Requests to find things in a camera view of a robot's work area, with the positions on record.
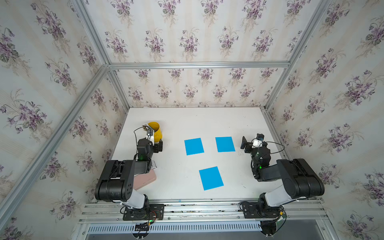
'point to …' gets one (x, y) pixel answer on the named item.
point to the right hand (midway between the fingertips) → (253, 137)
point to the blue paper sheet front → (210, 178)
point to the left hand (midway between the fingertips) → (154, 139)
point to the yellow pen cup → (158, 135)
